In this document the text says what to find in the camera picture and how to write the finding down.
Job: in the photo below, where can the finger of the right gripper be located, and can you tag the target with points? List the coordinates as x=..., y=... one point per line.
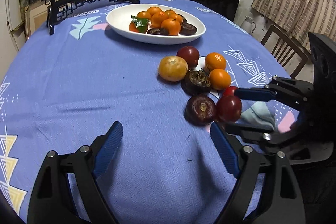
x=258, y=94
x=257, y=134

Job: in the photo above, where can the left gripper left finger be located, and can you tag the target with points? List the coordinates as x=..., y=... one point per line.
x=51, y=200

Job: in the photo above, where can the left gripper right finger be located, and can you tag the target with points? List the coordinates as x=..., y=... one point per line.
x=280, y=199

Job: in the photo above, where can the dark red plum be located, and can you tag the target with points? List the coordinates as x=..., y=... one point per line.
x=190, y=55

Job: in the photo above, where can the large orange mandarin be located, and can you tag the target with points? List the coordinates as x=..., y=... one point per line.
x=172, y=26

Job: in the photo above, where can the wooden chair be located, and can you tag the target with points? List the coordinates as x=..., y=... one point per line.
x=285, y=49

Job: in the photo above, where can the dark purple mangosteen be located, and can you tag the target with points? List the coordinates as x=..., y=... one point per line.
x=200, y=110

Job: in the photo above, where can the orange mandarin beside it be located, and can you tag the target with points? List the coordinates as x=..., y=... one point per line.
x=219, y=79

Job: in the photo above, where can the orange mandarin on cloth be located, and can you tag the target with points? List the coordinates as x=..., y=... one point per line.
x=215, y=60

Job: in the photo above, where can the white kettle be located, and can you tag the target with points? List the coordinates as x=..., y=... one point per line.
x=248, y=25

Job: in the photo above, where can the yellowish round fruit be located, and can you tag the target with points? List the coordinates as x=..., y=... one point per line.
x=173, y=68

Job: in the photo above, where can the blue patterned tablecloth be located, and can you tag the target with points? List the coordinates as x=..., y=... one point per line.
x=63, y=90

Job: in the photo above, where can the green leaf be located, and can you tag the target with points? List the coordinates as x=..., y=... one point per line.
x=139, y=25

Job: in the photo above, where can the white oval plate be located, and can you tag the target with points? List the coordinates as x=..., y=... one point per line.
x=119, y=20

